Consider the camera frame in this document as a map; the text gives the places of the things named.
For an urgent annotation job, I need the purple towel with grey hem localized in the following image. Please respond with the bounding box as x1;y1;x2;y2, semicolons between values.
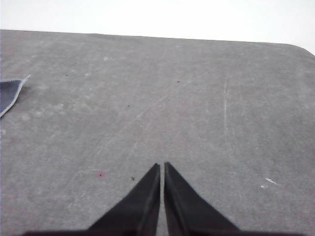
0;74;32;119

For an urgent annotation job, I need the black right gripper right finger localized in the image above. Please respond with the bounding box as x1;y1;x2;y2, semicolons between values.
164;161;241;234

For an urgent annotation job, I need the grey table cloth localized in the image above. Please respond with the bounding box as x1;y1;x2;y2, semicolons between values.
0;29;315;236

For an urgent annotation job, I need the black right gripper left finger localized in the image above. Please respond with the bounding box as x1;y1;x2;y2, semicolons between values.
88;163;161;234

